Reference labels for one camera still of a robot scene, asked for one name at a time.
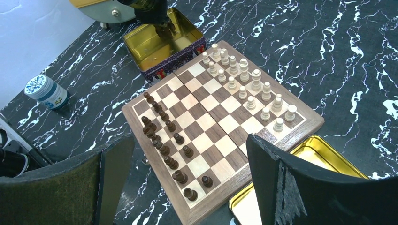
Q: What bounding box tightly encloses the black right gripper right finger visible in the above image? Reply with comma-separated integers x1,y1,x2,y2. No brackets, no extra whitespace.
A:
246,134,398,225

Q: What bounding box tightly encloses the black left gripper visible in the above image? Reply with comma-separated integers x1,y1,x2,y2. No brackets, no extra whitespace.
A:
118,0,174,34

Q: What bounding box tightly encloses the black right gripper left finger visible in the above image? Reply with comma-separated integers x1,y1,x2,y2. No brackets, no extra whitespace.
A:
0,135,135,225

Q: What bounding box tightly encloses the brown queen chess piece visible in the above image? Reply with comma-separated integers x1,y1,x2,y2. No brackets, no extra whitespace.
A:
153,140,170,156

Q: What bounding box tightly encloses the brown pawn chess piece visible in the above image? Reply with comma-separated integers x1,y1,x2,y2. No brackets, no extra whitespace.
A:
143,92,154,104

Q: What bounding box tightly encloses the brown king chess piece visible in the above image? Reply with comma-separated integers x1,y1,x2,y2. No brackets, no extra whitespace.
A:
201,176,213,188

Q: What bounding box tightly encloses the white rook chess piece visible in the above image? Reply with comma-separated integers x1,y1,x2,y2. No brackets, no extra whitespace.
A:
284,105,297,122

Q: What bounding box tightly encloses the white pawn chess piece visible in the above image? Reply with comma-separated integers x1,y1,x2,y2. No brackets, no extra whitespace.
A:
260,107,270,121

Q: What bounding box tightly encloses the white knight chess piece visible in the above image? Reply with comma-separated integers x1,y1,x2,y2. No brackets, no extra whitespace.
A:
271,94,283,112

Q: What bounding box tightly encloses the wooden chess board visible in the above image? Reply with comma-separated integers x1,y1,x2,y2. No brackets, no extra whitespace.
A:
122,41,324,225

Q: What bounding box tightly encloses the round cream drawer cabinet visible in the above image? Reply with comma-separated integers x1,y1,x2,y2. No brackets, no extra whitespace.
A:
69,0,136,27

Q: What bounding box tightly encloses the gold tin lid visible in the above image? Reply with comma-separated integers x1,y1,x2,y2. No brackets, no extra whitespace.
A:
229,135,368,225

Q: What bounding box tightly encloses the gold tin box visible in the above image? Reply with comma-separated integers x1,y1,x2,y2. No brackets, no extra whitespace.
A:
123,7,207,83

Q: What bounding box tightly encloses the white corner pawn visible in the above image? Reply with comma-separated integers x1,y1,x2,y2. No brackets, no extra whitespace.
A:
273,118,284,132

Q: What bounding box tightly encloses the small white blue bottle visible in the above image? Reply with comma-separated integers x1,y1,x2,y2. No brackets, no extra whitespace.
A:
23,75,69,110

